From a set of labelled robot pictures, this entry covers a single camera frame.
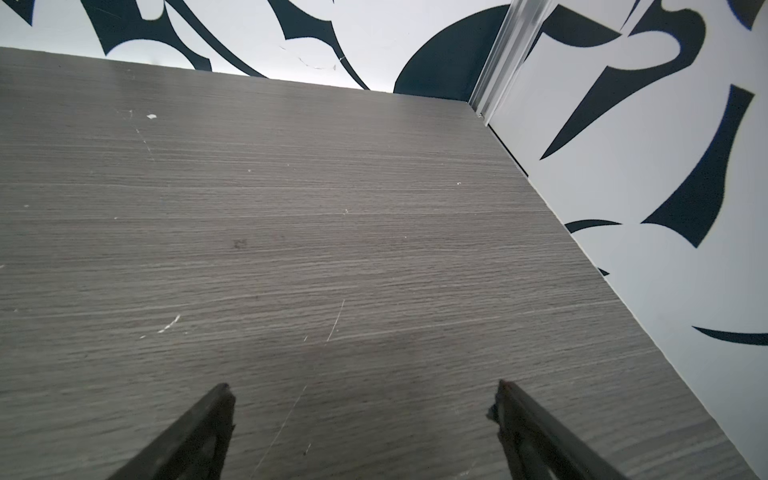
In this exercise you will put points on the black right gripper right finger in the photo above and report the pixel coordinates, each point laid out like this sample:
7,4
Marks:
537,445

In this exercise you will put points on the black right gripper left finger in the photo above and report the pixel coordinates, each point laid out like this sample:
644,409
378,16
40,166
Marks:
193,447

